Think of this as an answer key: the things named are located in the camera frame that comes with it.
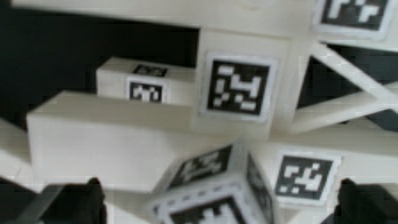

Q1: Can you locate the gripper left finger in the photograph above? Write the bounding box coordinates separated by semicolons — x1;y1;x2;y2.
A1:
10;178;106;224

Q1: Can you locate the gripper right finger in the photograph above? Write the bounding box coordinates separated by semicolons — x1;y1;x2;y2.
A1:
334;179;398;224

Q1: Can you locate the white tagged cube nut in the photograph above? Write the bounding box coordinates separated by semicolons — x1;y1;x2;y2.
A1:
96;57;195;105
145;139;280;224

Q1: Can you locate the white chair backrest frame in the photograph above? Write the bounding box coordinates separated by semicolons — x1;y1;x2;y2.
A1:
0;0;398;224

